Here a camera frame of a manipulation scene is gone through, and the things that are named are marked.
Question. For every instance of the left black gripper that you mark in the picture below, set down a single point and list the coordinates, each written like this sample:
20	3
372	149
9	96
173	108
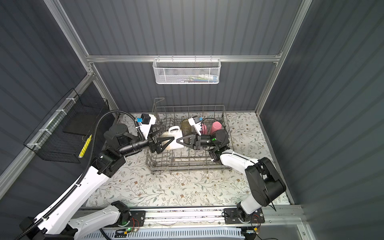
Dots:
157	146

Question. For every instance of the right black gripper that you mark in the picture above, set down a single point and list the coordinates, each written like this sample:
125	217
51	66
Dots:
195	142

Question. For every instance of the yellow transparent cup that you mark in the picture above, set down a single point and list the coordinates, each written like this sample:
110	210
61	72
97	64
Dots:
186	127

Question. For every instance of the white ceramic mug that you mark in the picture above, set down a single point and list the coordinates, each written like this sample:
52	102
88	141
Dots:
170	138

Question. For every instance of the pink plastic cup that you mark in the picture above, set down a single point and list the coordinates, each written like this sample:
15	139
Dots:
204	130
215	127

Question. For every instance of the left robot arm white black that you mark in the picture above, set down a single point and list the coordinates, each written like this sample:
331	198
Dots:
57	222

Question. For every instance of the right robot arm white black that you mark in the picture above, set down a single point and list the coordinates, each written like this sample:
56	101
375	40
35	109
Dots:
264	181

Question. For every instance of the floral table mat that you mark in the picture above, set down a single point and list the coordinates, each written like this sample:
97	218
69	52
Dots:
136	186

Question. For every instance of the items in white basket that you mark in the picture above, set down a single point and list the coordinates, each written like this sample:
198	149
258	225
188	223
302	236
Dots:
206	78

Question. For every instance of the yellow brush in basket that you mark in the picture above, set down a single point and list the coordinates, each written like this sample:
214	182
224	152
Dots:
85	147

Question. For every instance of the white vented front panel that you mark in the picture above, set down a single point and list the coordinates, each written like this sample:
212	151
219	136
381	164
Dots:
216	233

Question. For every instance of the grey wire dish rack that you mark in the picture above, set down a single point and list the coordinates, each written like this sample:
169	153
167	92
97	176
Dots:
185	159

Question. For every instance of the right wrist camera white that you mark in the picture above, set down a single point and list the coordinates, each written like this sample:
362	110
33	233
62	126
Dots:
196	123

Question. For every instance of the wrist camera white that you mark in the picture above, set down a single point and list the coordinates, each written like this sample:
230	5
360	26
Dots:
145	123
196	123

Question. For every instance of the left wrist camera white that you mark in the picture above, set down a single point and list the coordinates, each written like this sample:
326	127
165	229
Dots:
145	123

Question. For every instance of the white mesh wall basket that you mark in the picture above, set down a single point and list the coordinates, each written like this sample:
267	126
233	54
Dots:
169	72

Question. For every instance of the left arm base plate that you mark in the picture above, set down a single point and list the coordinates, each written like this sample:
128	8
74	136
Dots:
135	219

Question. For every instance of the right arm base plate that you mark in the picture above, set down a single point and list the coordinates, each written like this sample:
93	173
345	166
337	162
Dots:
236	216

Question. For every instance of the black wire wall basket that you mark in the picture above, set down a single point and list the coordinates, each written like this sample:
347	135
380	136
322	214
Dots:
60	137

